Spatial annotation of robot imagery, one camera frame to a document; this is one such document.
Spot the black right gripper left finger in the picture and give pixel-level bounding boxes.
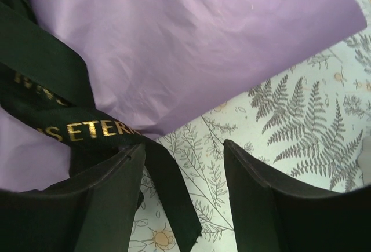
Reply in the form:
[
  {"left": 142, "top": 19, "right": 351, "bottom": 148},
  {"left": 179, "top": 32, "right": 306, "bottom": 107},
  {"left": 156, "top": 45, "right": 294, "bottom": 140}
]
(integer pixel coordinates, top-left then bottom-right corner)
[{"left": 1, "top": 144, "right": 145, "bottom": 251}]

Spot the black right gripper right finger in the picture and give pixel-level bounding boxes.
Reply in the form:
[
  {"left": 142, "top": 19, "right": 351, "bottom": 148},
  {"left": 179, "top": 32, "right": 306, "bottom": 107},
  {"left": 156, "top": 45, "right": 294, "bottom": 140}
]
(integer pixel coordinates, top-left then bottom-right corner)
[{"left": 224, "top": 140, "right": 370, "bottom": 252}]

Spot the black ribbon gold lettering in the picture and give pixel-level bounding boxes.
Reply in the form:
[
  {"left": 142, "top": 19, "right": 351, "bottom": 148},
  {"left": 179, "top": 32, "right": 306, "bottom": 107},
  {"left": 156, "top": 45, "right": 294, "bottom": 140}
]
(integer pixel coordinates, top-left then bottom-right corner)
[{"left": 1, "top": 0, "right": 202, "bottom": 251}]

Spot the purple paper bouquet wrap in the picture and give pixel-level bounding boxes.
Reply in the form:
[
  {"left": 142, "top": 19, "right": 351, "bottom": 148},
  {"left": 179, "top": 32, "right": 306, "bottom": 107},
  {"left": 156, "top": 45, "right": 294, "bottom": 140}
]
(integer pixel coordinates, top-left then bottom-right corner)
[{"left": 0, "top": 0, "right": 368, "bottom": 193}]

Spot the white ribbed ceramic vase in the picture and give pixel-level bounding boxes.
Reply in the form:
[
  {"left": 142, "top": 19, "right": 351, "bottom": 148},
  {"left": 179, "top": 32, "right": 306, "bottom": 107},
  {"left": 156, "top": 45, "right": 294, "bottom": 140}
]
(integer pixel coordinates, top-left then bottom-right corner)
[{"left": 357, "top": 136, "right": 371, "bottom": 185}]

